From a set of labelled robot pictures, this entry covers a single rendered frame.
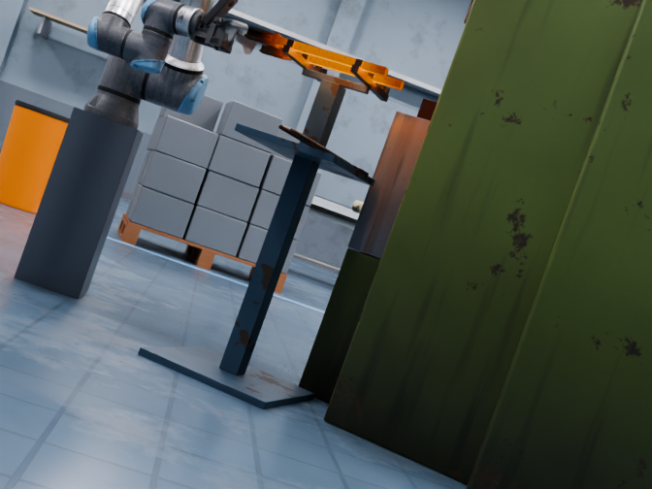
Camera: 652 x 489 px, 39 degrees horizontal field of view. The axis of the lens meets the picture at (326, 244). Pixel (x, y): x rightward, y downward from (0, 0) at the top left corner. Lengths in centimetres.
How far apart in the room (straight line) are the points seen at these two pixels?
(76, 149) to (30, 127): 253
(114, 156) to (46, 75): 937
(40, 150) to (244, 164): 126
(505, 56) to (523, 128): 20
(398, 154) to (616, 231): 81
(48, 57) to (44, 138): 688
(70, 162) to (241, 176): 288
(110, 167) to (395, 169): 96
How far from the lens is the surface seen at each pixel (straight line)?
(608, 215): 229
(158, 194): 585
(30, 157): 565
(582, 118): 245
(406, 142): 281
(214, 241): 591
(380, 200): 279
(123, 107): 316
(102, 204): 312
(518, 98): 248
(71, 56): 1244
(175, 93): 312
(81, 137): 313
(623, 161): 231
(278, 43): 260
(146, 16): 277
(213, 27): 266
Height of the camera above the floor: 50
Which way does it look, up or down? 1 degrees down
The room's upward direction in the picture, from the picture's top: 20 degrees clockwise
